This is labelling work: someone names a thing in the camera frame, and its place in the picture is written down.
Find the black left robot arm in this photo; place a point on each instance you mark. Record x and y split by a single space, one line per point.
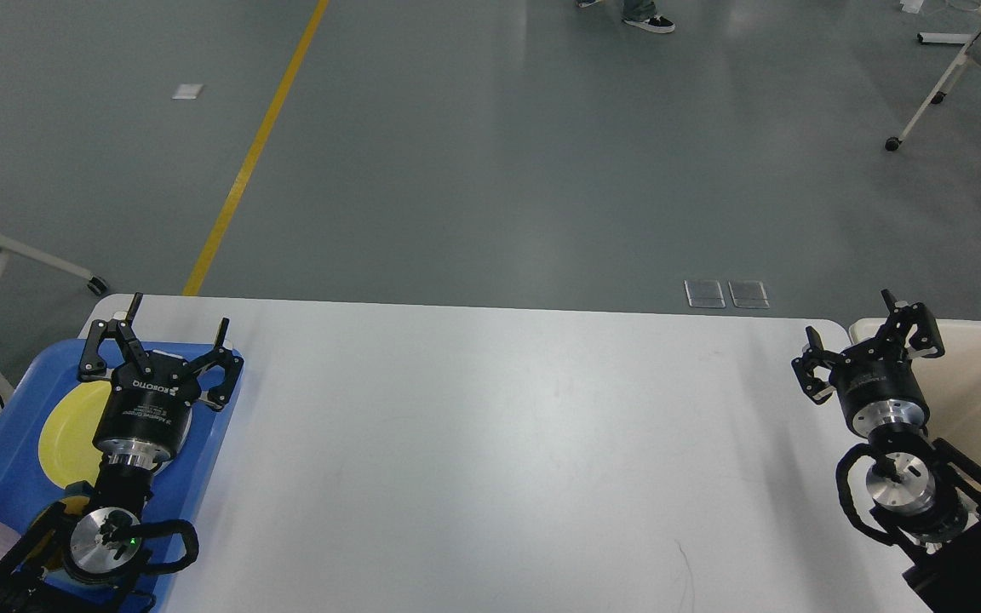
122 491

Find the right floor socket cover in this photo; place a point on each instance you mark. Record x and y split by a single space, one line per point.
749 294

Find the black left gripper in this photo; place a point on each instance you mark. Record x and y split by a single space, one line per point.
137 415

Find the black sneaker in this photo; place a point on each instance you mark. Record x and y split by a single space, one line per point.
657 23

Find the floor socket cover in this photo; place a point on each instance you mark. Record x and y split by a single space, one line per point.
705 294
749 294

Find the left floor socket cover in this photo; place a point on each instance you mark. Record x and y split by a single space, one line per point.
705 294

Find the yellow plastic plate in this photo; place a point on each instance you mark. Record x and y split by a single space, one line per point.
65 448

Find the white rolling stand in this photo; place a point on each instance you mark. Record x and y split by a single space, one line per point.
959 60

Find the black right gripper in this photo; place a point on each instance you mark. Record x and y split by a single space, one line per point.
881 390

